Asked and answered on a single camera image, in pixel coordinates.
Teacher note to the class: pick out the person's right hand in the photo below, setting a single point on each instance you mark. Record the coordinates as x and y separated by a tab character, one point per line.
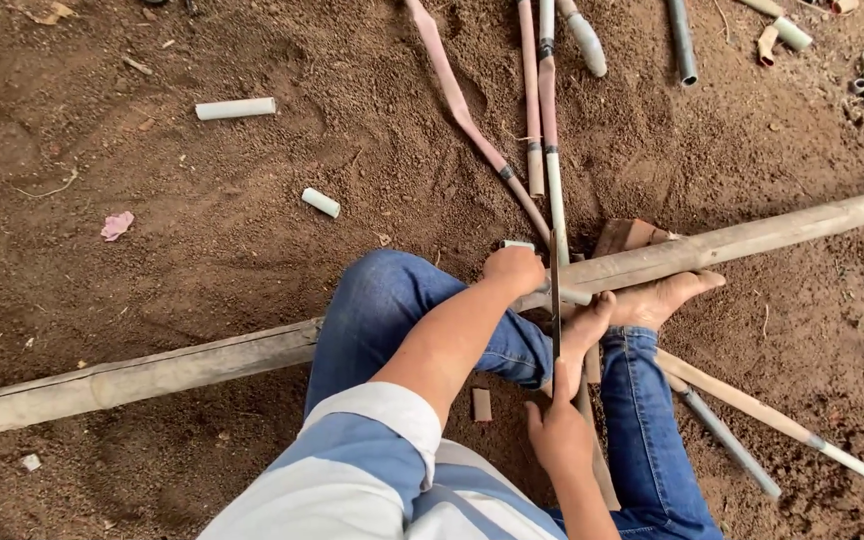
561	442

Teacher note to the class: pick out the person's left hand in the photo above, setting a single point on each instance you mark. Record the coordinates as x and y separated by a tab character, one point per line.
513	271

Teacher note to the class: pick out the person's left fingers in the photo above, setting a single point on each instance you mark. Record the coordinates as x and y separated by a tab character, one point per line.
514	255

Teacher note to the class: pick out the short white plastic pipe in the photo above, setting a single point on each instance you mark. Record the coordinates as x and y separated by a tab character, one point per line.
573	294

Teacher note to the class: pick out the thin metal hacksaw blade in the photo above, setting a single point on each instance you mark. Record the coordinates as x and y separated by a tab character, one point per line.
555	315

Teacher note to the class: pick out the brown brick piece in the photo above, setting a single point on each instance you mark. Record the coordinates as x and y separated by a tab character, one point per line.
627	234

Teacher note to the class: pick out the person's blue jeans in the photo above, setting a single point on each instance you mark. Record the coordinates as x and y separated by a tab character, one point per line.
394	307

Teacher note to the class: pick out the pink and white jointed pipe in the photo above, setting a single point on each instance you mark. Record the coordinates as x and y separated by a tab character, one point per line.
550	112

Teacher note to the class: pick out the long bent pink pipe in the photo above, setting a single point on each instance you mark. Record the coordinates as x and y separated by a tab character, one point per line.
462	112

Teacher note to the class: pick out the person's right foot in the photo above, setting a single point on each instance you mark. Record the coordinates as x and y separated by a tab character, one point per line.
661	300

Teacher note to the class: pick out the small brown pipe offcut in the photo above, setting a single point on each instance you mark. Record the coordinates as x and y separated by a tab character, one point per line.
481	405

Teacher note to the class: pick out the straight pink pipe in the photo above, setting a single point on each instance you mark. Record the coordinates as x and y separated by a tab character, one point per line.
530	97

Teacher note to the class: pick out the small white pipe offcut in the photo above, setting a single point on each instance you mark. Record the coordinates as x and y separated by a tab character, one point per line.
320	202

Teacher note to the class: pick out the grey pipe with coupling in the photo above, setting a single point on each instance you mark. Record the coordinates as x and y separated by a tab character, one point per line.
586	39

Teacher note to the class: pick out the dusty tan pipe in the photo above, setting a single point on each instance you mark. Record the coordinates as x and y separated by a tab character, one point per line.
603	465

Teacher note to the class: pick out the person's blue white striped shirt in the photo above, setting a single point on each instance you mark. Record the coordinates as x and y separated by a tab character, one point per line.
372	472

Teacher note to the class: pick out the dark grey pipe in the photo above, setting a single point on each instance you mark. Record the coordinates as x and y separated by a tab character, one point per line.
682	41

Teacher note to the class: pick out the thin grey pipe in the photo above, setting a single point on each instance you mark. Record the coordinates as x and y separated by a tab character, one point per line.
724	435

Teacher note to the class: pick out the long tan and white pipe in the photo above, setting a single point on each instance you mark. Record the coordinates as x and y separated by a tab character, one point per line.
762	416

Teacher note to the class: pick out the long weathered bamboo pole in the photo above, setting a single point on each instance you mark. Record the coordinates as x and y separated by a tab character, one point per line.
177	367

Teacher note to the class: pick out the pink crumpled scrap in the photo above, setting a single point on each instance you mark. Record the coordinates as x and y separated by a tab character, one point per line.
117	226

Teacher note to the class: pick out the tan pipe stub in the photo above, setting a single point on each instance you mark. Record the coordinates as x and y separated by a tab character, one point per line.
844	5

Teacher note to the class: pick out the dry leaf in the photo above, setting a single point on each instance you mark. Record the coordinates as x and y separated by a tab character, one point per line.
55	12

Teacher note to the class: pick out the small white scrap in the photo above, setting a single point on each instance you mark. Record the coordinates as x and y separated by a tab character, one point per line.
31	462

